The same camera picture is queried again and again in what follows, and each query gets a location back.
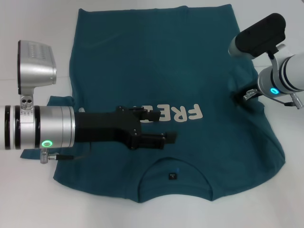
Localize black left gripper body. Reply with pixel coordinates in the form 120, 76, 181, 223
75, 105, 143, 151

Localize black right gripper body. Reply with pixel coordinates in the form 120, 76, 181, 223
231, 85, 261, 107

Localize teal printed t-shirt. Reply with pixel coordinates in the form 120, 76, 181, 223
20, 3, 285, 204

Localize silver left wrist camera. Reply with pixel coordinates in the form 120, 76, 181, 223
17, 39, 58, 119

